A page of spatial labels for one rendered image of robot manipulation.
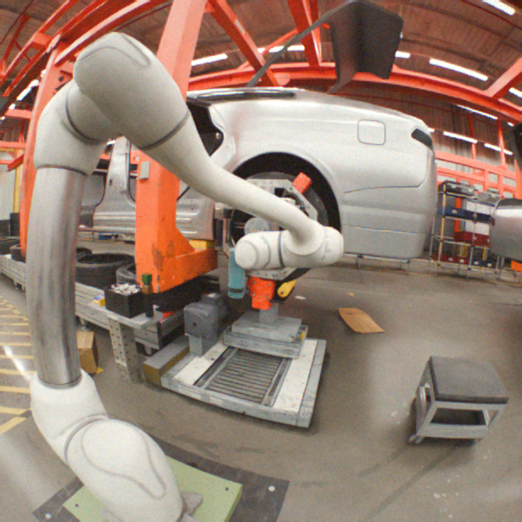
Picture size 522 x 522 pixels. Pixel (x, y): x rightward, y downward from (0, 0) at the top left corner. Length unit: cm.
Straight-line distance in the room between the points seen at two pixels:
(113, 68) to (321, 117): 141
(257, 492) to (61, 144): 82
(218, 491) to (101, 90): 75
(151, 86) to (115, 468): 50
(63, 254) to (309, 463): 108
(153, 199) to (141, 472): 115
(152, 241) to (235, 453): 104
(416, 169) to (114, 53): 152
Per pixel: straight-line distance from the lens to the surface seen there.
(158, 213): 130
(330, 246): 66
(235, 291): 140
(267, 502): 71
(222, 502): 65
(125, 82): 35
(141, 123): 36
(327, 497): 108
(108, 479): 42
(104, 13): 306
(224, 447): 119
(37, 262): 45
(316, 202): 145
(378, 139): 160
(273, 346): 162
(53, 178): 45
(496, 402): 128
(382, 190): 154
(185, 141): 40
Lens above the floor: 94
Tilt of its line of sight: 11 degrees down
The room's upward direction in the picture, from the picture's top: 3 degrees clockwise
